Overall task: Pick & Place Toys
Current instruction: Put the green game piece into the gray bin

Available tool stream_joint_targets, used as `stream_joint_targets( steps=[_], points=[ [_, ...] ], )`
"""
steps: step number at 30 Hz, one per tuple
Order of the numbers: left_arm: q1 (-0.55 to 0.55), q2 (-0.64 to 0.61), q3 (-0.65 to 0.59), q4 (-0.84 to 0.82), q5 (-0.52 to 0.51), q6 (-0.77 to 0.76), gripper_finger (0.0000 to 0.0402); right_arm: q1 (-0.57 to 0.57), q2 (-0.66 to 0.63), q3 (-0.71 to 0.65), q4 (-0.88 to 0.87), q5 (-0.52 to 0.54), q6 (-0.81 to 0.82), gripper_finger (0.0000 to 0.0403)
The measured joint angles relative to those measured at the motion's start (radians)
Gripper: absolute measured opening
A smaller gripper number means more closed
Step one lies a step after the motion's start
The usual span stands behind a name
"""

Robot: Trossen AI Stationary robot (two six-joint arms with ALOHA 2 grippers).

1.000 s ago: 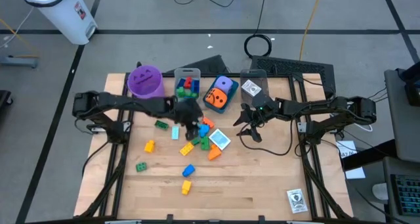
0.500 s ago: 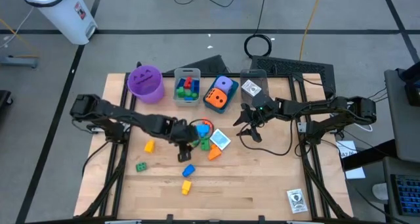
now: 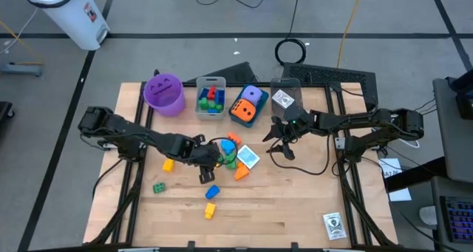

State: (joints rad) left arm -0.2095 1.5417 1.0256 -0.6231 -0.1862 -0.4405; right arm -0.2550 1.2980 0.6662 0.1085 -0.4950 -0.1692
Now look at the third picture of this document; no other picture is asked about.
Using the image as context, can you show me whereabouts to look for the white paper sheet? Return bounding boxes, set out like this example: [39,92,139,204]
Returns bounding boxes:
[378,157,413,203]

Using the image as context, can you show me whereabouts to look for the black perforated panel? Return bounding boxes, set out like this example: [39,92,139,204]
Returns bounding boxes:
[281,62,378,112]

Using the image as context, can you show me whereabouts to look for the grey desk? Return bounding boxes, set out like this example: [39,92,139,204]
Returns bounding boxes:
[432,76,473,185]

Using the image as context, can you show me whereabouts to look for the orange wedge block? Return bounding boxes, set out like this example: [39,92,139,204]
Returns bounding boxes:
[234,162,251,182]

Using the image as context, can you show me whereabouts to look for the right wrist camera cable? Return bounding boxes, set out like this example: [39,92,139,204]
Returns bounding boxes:
[268,133,333,177]

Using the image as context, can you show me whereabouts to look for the grey metal floor bar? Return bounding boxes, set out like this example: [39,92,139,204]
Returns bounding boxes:
[0,61,44,78]

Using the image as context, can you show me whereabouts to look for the black flat panel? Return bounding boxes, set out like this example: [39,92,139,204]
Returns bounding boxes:
[187,61,259,84]

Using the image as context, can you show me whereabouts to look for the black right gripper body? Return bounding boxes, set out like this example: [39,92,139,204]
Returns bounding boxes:
[271,109,315,146]

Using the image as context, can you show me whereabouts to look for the light grey plastic bin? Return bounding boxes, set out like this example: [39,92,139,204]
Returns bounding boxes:
[195,76,227,120]

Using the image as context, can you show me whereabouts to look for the pale grey computer mouse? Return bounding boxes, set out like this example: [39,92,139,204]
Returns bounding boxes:
[419,205,439,227]

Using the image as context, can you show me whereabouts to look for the light blue toy block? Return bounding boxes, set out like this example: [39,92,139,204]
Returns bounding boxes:
[220,139,237,156]

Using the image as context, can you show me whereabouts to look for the keyboard with coloured keys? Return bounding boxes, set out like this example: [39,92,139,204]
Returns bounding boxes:
[439,195,473,244]

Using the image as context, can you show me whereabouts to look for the black chair part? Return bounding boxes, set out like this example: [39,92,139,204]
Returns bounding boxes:
[0,101,16,129]

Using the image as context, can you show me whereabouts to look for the card on table corner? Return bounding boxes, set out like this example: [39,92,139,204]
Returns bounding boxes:
[321,211,348,241]

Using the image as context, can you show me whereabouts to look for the black coiled floor cable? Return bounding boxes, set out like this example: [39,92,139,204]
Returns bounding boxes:
[273,0,307,67]

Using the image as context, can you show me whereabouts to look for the yellow hanging cable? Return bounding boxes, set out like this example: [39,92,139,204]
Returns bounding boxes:
[336,0,366,69]

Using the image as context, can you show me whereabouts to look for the clear-wrapped card pack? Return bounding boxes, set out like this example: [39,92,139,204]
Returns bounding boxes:
[271,89,296,109]

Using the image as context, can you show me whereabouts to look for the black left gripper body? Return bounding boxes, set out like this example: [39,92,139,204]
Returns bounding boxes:
[186,134,222,185]

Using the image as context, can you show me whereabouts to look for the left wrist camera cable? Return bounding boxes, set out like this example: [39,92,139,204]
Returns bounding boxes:
[207,136,240,168]

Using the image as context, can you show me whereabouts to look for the black desk equipment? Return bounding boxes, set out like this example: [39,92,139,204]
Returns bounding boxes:
[445,69,473,120]

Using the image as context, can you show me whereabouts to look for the dark grey translucent bin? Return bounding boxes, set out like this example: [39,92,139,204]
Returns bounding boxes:
[270,77,304,123]

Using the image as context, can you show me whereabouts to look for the purple pumpkin-face bucket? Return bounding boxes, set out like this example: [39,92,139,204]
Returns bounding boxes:
[143,72,186,118]

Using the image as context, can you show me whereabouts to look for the orange foam die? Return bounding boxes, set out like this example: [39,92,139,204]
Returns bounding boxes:
[231,98,256,123]

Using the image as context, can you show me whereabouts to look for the blue-backed card box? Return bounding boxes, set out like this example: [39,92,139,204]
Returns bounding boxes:
[236,144,262,171]

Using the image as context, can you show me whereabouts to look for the teal plastic bin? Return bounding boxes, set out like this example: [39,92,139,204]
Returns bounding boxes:
[228,84,270,129]

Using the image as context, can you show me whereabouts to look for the purple foam die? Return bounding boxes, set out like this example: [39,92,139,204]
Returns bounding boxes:
[240,84,264,107]

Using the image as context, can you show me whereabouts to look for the white pedal trash can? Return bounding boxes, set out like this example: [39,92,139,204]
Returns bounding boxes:
[24,0,111,52]

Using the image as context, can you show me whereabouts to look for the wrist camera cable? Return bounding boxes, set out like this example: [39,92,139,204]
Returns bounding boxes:
[268,133,333,177]
[207,136,240,168]

